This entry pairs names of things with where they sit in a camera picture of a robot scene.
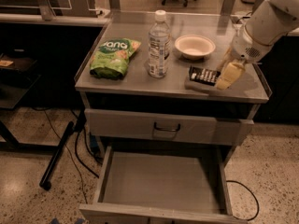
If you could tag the green chip bag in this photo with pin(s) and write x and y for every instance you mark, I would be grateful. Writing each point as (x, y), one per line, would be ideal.
(111, 60)

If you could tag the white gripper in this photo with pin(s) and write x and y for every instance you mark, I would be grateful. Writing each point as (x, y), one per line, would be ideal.
(245, 49)

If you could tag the open grey middle drawer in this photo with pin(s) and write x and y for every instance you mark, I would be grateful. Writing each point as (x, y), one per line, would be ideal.
(184, 186)

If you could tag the clear plastic water bottle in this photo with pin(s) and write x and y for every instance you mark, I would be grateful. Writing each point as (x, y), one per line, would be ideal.
(159, 45)

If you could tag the white paper bowl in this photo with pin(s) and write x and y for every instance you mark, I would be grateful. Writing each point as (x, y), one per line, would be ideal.
(194, 47)

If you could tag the black rxbar chocolate bar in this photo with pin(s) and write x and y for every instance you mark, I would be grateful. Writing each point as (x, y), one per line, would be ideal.
(203, 75)

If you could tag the grey metal drawer cabinet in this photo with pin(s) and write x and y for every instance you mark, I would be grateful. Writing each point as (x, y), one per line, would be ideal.
(173, 94)

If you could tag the black stand leg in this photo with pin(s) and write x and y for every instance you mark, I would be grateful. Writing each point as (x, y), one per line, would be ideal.
(58, 151)

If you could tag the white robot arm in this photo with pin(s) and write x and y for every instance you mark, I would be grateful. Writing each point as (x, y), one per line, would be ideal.
(270, 21)

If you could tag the black drawer handle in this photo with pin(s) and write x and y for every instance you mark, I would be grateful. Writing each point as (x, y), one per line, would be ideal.
(166, 129)

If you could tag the dark side table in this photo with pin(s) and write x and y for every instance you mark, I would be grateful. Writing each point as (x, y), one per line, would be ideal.
(16, 79)

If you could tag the closed grey top drawer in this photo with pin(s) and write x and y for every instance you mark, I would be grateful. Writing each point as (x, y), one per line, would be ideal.
(139, 125)

